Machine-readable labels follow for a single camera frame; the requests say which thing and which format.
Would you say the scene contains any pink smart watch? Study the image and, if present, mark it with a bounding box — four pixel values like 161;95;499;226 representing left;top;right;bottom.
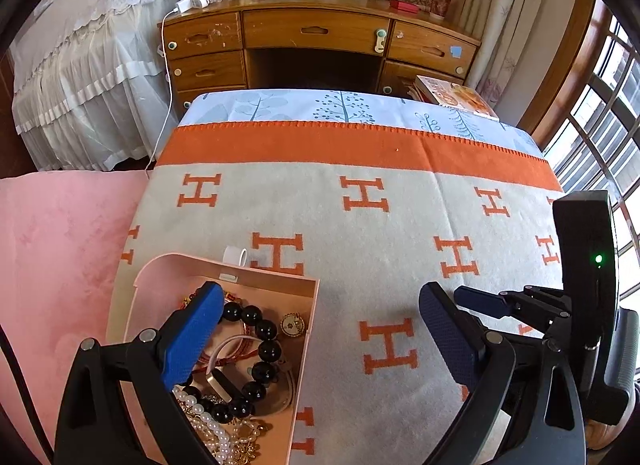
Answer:
202;336;266;403

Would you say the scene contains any light blue floral bedsheet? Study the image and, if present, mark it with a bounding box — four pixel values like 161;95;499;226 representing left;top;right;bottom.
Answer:
179;89;543;156

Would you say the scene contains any red cord bracelet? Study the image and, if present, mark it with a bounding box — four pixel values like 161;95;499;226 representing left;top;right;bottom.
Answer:
192;330;263;371

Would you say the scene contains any white pearl necklace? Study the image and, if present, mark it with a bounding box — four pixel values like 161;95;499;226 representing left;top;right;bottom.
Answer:
172;387;273;465

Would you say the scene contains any white lace furniture cover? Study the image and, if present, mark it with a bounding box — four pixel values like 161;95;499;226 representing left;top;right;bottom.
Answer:
10;0;183;173

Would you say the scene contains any white charger cable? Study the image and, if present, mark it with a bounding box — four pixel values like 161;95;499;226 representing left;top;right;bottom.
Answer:
145;8;179;172

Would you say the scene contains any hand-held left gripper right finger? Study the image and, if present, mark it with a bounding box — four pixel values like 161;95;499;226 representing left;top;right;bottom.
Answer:
419;281;586;465

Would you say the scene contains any window with wooden frame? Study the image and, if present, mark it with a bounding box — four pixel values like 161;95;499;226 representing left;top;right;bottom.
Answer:
542;0;640;296

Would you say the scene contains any wide wooden desk drawer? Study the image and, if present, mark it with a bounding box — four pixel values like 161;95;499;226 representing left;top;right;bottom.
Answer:
242;9;392;48

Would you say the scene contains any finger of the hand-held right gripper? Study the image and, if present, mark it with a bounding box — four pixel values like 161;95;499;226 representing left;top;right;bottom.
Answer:
454;285;571;341

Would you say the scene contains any orange and grey patterned blanket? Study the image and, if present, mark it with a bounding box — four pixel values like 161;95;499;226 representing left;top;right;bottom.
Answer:
117;120;568;465

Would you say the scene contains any cream floral curtain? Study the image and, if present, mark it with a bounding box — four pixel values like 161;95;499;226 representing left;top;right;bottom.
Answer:
450;0;543;113

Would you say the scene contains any black bead bracelet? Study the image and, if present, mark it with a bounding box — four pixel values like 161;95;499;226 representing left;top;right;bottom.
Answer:
177;302;281;423

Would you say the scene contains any pink jewelry box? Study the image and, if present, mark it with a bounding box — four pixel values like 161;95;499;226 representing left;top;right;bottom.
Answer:
105;251;321;465

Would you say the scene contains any wooden desk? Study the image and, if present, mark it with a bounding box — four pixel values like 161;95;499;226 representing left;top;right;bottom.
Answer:
159;0;483;111

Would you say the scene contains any orange book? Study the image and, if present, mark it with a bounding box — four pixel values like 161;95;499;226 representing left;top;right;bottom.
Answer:
415;75;501;121

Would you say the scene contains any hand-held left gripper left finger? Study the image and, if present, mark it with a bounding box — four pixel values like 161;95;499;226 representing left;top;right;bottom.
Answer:
54;281;224;465

